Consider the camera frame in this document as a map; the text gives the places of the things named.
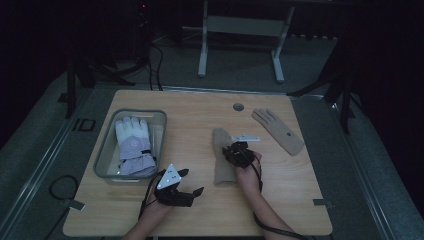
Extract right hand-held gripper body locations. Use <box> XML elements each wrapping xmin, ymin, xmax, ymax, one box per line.
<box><xmin>229</xmin><ymin>134</ymin><xmax>262</xmax><ymax>169</ymax></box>

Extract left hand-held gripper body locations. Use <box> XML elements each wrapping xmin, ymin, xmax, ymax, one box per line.
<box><xmin>153</xmin><ymin>163</ymin><xmax>198</xmax><ymax>208</ymax></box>

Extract plain beige glove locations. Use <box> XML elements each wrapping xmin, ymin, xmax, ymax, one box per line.
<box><xmin>212</xmin><ymin>127</ymin><xmax>239</xmax><ymax>187</ymax></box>

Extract white and purple ski glove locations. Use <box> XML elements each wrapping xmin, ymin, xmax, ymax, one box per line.
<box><xmin>114</xmin><ymin>116</ymin><xmax>158</xmax><ymax>177</ymax></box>

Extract clear plastic bin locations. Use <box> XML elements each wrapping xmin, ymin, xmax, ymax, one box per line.
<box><xmin>93</xmin><ymin>109</ymin><xmax>168</xmax><ymax>185</ymax></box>

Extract person's left hand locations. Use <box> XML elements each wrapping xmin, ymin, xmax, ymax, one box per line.
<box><xmin>144</xmin><ymin>192</ymin><xmax>175</xmax><ymax>218</ymax></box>

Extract person's right hand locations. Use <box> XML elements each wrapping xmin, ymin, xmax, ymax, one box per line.
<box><xmin>235</xmin><ymin>151</ymin><xmax>264</xmax><ymax>198</ymax></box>

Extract beige glove with black button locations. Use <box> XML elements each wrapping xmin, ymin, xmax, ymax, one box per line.
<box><xmin>251</xmin><ymin>108</ymin><xmax>305</xmax><ymax>157</ymax></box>

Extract grey tape strip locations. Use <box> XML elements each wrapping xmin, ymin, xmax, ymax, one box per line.
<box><xmin>60</xmin><ymin>198</ymin><xmax>86</xmax><ymax>212</ymax></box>
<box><xmin>312</xmin><ymin>198</ymin><xmax>334</xmax><ymax>209</ymax></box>

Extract black chair base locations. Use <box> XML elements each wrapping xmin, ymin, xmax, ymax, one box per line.
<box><xmin>287</xmin><ymin>49</ymin><xmax>361</xmax><ymax>135</ymax></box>

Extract black rectangular floor marker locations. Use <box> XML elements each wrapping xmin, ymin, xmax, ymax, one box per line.
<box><xmin>71</xmin><ymin>117</ymin><xmax>98</xmax><ymax>132</ymax></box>

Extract black tripod stand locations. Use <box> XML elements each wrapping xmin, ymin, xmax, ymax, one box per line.
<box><xmin>57</xmin><ymin>58</ymin><xmax>136</xmax><ymax>120</ymax></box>

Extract black equipment stand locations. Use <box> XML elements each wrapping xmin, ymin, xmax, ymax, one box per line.
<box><xmin>131</xmin><ymin>0</ymin><xmax>154</xmax><ymax>68</ymax></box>

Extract left hand-held gripper cable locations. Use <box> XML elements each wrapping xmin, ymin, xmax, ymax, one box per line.
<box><xmin>137</xmin><ymin>169</ymin><xmax>167</xmax><ymax>221</ymax></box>

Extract metal floor rail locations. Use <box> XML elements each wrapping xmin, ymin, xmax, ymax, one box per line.
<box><xmin>324</xmin><ymin>96</ymin><xmax>398</xmax><ymax>240</ymax></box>
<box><xmin>0</xmin><ymin>89</ymin><xmax>96</xmax><ymax>234</ymax></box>
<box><xmin>151</xmin><ymin>85</ymin><xmax>326</xmax><ymax>99</ymax></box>

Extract black hanging cable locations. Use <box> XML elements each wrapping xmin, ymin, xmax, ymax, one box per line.
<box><xmin>148</xmin><ymin>43</ymin><xmax>164</xmax><ymax>92</ymax></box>

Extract white desk frame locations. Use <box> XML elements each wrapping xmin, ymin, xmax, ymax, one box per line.
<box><xmin>197</xmin><ymin>0</ymin><xmax>297</xmax><ymax>84</ymax></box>

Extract looped black floor cable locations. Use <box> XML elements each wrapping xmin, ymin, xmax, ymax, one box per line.
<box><xmin>48</xmin><ymin>174</ymin><xmax>80</xmax><ymax>202</ymax></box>

